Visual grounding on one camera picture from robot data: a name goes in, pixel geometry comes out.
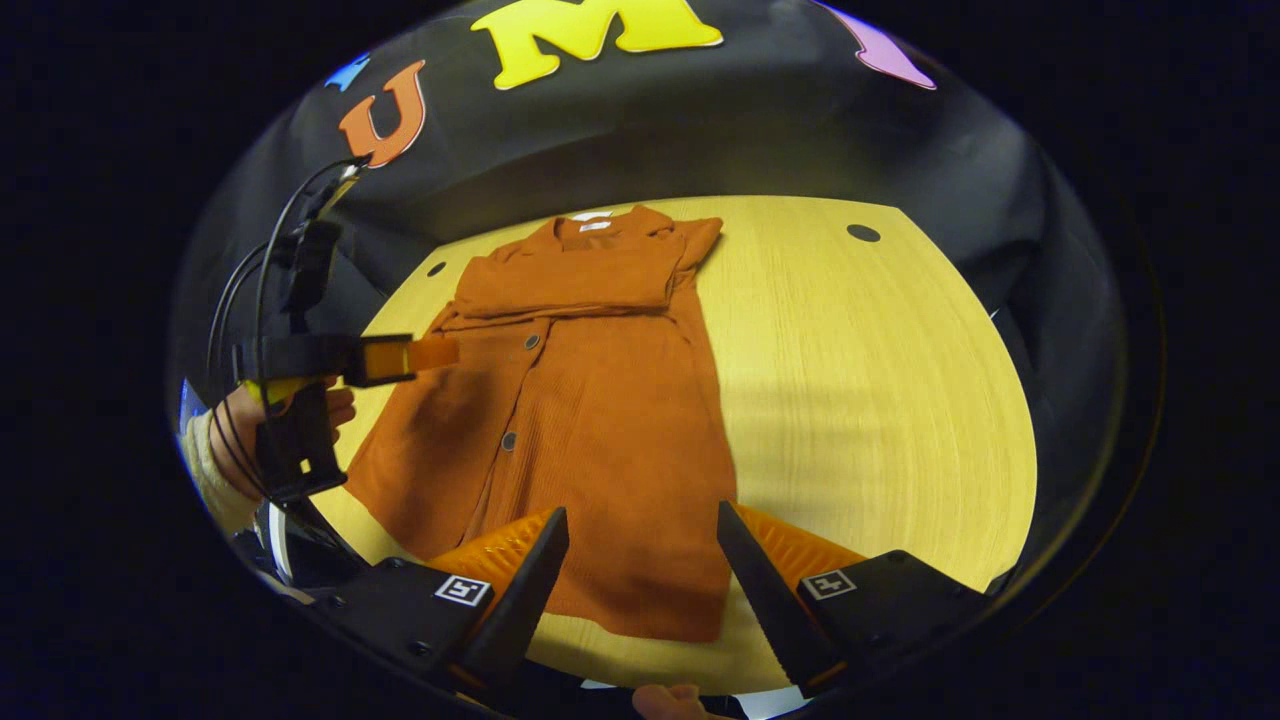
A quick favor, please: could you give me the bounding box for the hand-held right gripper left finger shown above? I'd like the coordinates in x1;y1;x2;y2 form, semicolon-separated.
305;506;571;701

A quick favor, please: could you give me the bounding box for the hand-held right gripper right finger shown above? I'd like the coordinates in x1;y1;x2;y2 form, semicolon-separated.
716;500;1016;699

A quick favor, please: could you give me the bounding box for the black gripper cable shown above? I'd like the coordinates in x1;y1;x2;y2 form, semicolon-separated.
205;155;373;501

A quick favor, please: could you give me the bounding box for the black backdrop cloth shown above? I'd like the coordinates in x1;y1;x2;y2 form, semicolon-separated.
170;0;1131;601

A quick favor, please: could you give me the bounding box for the orange button-up shirt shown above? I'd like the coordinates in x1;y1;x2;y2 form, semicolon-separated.
342;205;739;643

